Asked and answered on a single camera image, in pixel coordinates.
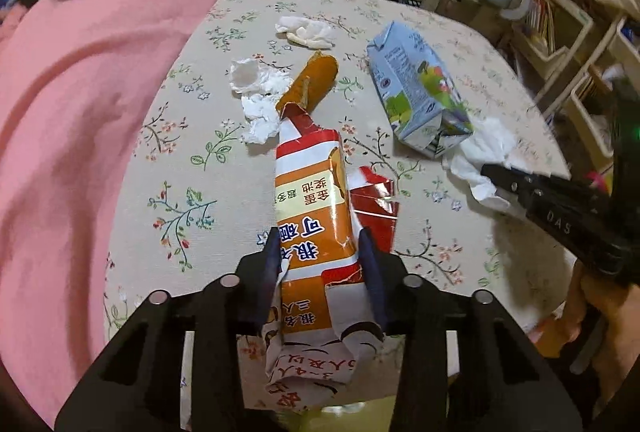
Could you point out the orange snack packet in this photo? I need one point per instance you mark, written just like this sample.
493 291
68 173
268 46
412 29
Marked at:
310 212

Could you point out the pink blanket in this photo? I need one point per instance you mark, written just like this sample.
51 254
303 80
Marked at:
65 112

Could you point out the brown sausage stick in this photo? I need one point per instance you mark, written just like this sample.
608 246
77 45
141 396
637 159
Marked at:
312 80

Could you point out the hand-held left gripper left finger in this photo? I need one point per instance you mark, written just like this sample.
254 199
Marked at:
270 262

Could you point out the white tissue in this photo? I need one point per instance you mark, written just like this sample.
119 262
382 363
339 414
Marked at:
485 147
255 97

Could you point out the crumpled cream tissue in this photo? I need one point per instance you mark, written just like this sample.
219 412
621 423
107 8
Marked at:
307 32

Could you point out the person's right hand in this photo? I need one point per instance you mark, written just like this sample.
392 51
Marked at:
615 337

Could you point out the white bookshelf with books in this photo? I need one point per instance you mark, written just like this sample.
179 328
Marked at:
565 42

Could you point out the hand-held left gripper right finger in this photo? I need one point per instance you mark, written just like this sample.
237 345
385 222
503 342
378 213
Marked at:
372 272

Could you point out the blue green milk carton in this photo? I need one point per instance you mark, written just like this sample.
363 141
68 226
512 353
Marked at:
415 87

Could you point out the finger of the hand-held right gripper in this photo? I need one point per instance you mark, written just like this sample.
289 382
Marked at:
515 184

